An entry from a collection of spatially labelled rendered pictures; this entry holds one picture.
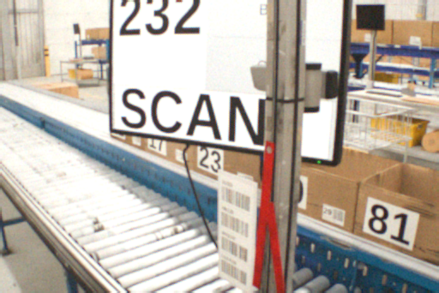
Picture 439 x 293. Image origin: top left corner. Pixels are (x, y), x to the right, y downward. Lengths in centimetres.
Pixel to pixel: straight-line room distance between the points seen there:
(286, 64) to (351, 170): 107
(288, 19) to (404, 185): 104
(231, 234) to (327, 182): 65
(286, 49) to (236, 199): 24
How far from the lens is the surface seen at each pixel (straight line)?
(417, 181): 146
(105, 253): 146
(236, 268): 70
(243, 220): 64
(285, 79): 54
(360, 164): 155
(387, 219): 121
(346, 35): 65
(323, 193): 131
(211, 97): 74
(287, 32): 54
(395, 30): 617
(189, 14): 77
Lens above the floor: 145
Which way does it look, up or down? 16 degrees down
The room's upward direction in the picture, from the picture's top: straight up
